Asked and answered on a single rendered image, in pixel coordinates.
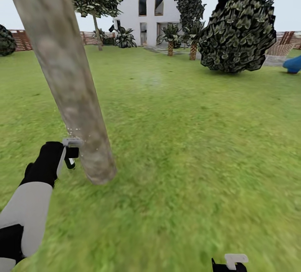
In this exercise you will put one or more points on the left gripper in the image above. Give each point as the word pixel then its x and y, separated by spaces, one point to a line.
pixel 72 152

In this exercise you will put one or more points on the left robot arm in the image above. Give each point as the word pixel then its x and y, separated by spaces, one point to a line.
pixel 23 219

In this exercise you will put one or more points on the fixed window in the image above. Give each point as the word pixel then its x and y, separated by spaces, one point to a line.
pixel 143 34

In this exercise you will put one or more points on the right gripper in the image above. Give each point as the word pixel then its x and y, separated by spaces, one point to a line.
pixel 224 268

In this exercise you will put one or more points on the pesticide atomizer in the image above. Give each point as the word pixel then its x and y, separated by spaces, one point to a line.
pixel 70 163

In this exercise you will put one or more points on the garden chair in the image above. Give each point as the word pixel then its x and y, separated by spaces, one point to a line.
pixel 281 50

